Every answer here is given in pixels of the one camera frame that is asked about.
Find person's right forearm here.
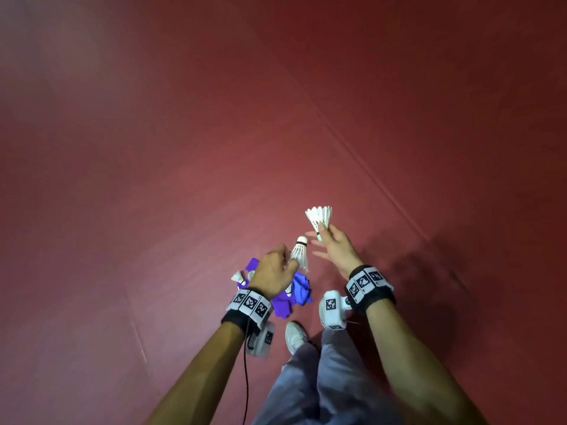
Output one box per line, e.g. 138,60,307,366
365,298,488,425

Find shuttlecock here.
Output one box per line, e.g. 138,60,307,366
288,236,309,272
304,205,333,242

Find person's right hand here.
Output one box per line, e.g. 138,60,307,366
305,222,365,281

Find black cable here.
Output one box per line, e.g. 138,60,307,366
241,329,251,425

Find black wristband with marker tiles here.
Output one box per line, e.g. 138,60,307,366
344,264,396,316
221,288,275,336

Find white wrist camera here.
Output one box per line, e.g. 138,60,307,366
246,321,276,359
318,290,354,331

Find white shuttlecocks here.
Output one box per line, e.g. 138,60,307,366
230,269,294,299

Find person's left hand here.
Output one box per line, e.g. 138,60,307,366
247,244,300,302

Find person's grey trousers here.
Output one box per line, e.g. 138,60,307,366
252,329,404,425

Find purple cloth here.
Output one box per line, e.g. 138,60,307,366
237,257,298,319

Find blue cloth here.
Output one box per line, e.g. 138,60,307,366
292,272,312,306

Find person's left forearm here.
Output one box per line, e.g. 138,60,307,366
146,322,245,425

